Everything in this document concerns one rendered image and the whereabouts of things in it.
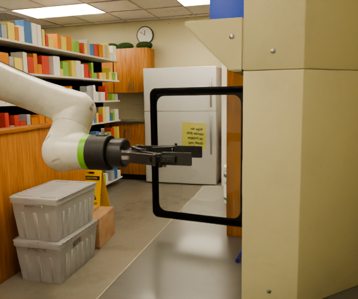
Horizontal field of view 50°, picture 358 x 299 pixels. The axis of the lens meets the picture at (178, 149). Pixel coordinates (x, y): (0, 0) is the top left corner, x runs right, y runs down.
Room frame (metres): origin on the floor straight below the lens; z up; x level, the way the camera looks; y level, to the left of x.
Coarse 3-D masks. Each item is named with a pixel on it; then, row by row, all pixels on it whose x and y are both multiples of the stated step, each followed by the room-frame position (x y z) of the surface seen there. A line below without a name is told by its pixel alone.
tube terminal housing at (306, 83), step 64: (256, 0) 0.74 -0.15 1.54; (320, 0) 0.73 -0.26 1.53; (256, 64) 0.74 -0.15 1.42; (320, 64) 0.73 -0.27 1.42; (256, 128) 0.74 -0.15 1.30; (320, 128) 0.74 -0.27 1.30; (256, 192) 0.74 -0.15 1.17; (320, 192) 0.74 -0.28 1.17; (256, 256) 0.74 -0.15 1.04; (320, 256) 0.74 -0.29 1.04
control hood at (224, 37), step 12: (192, 24) 0.77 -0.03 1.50; (204, 24) 0.77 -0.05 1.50; (216, 24) 0.76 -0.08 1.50; (228, 24) 0.75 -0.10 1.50; (240, 24) 0.75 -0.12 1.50; (204, 36) 0.77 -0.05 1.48; (216, 36) 0.76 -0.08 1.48; (228, 36) 0.75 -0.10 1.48; (240, 36) 0.75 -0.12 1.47; (216, 48) 0.76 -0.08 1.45; (228, 48) 0.75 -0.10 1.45; (240, 48) 0.75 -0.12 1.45; (228, 60) 0.75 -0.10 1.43; (240, 60) 0.75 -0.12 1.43; (240, 72) 0.80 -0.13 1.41
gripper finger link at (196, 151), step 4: (176, 148) 0.98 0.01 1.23; (180, 148) 0.98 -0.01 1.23; (184, 148) 0.98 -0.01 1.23; (188, 148) 0.98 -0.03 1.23; (192, 148) 0.97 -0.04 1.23; (196, 148) 0.97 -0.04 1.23; (200, 148) 0.97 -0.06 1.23; (192, 152) 0.97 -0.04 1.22; (196, 152) 0.97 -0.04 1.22; (200, 152) 0.97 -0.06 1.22; (192, 156) 0.97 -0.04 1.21; (196, 156) 0.97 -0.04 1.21; (200, 156) 0.97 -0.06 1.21
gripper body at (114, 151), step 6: (114, 138) 0.97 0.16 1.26; (120, 138) 0.97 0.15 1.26; (114, 144) 0.94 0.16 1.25; (120, 144) 0.94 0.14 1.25; (126, 144) 0.97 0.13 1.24; (108, 150) 0.94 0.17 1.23; (114, 150) 0.94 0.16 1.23; (120, 150) 0.93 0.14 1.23; (126, 150) 0.94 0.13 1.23; (132, 150) 0.94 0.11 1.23; (108, 156) 0.94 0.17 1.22; (114, 156) 0.93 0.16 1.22; (120, 156) 0.93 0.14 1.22; (108, 162) 0.94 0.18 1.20; (114, 162) 0.94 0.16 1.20; (120, 162) 0.93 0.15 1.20
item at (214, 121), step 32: (192, 96) 1.11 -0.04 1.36; (224, 96) 1.07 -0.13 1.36; (160, 128) 1.15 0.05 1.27; (192, 128) 1.11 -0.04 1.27; (224, 128) 1.07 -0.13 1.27; (192, 160) 1.11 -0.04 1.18; (224, 160) 1.07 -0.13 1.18; (160, 192) 1.15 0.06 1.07; (192, 192) 1.11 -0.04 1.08; (224, 192) 1.07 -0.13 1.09
